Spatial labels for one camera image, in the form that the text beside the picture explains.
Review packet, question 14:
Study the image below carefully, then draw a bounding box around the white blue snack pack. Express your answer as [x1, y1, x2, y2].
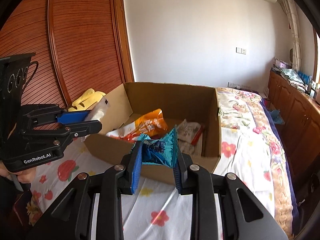
[80, 96, 111, 143]

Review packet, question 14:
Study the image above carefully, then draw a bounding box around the orange chicken feet snack bag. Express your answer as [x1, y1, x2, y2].
[106, 108, 168, 142]

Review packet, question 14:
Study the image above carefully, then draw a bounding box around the teal foil snack pack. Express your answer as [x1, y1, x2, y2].
[138, 127, 180, 168]

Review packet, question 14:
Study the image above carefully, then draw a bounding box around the white snack pack red stripe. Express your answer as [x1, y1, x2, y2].
[177, 119, 204, 157]

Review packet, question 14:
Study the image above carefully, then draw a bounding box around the person's left hand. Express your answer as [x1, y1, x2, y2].
[0, 162, 36, 184]

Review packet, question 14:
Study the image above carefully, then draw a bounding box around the yellow plush toy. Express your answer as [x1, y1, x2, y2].
[68, 88, 106, 112]

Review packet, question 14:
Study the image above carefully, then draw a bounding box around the floral white bed sheet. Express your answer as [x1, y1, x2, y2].
[27, 88, 298, 239]

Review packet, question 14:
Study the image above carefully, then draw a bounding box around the wooden slatted wardrobe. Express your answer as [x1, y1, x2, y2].
[1, 0, 134, 107]

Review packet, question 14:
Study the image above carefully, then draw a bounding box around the wooden side cabinet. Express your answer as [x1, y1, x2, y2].
[268, 71, 319, 181]

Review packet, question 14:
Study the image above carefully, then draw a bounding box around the blue cloth beside bed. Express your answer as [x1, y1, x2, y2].
[269, 109, 285, 125]

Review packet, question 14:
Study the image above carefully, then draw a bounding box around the brown cardboard box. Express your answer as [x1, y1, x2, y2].
[83, 81, 222, 185]

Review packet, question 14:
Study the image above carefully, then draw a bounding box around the clutter pile on cabinet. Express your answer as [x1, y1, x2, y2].
[271, 57, 318, 99]

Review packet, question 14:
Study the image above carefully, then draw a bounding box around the patterned white curtain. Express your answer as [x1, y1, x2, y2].
[282, 0, 302, 72]

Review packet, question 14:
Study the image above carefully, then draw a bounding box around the white wall socket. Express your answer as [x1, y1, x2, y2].
[236, 47, 246, 55]

